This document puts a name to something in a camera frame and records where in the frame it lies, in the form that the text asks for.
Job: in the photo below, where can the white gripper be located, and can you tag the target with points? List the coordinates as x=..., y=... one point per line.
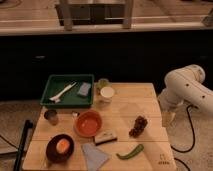
x=167, y=118

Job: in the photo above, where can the dark purple grape bunch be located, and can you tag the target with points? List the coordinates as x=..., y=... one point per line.
x=139, y=126

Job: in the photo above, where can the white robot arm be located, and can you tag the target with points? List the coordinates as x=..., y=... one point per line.
x=184, y=84

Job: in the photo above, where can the red bowl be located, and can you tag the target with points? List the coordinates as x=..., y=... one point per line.
x=88, y=123

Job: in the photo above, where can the dark brown bowl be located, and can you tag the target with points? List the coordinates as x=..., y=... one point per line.
x=51, y=151

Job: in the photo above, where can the green chili pepper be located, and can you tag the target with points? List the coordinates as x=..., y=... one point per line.
x=139, y=148

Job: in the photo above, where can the white lidded jar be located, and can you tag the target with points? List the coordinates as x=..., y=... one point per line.
x=107, y=93

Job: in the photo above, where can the whiteboard eraser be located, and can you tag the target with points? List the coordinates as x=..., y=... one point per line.
x=104, y=137

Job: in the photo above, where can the green cup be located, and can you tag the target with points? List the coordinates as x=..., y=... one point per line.
x=103, y=82

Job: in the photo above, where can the blue cloth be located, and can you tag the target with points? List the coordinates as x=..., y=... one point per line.
x=94, y=157

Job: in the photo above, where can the blue sponge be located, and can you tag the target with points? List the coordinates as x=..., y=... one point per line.
x=84, y=89

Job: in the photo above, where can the orange fruit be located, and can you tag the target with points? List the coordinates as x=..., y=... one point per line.
x=62, y=146

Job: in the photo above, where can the white brush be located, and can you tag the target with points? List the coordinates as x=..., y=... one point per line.
x=56, y=98

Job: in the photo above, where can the small metal cup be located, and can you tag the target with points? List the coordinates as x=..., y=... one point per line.
x=51, y=116

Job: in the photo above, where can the green plastic tray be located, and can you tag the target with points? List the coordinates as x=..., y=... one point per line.
x=70, y=98

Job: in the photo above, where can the black stand pole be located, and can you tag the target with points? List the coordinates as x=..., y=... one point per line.
x=28, y=125

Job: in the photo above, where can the wooden chair legs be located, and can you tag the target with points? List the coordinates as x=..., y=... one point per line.
x=91, y=13

